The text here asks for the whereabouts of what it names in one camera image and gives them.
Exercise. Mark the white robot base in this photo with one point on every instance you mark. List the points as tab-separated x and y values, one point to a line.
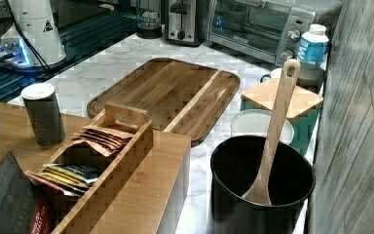
34	35

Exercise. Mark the wooden cutting board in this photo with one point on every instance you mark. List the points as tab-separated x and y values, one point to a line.
180	97

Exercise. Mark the brown tea packets stack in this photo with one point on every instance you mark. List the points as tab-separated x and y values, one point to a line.
103	140

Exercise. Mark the silver toaster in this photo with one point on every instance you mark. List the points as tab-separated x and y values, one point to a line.
185	22

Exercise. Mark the black utensil pot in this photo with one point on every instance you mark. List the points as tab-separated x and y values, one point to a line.
234	165

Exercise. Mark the wooden spoon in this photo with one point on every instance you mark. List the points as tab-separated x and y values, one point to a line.
258	192

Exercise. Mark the glass jar black base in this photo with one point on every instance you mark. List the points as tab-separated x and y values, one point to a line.
148	15

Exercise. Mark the teal container bamboo lid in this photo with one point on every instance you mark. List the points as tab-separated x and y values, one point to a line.
302	112

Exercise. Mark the silver toaster oven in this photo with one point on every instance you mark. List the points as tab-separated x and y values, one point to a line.
265	29

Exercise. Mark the colourful tea packets stack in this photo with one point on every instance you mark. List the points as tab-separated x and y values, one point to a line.
70	180

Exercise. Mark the bamboo tea organizer box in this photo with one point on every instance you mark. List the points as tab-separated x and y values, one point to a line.
80	215

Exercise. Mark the dark cylindrical canister white lid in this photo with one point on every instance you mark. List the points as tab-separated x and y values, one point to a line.
44	115

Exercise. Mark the white blue plastic bottle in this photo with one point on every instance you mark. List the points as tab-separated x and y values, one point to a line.
312	45

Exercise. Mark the black tea bag pouch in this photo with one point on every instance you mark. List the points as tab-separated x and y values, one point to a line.
23	208

